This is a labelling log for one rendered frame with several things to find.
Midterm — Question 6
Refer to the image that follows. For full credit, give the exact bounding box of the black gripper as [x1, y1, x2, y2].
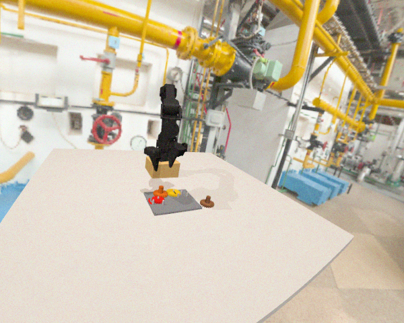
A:
[144, 133, 177, 172]

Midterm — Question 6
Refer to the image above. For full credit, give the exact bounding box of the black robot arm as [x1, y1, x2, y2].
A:
[159, 84, 187, 162]

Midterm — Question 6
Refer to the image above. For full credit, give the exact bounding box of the orange gear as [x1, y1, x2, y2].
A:
[154, 185, 168, 198]

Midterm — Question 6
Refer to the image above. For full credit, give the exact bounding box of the red gear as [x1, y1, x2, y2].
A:
[151, 196, 164, 204]

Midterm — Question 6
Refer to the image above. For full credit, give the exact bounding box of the brown gear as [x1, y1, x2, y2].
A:
[200, 196, 215, 208]

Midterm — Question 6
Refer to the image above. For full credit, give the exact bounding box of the yellow gear with black stripe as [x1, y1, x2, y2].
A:
[166, 189, 180, 197]

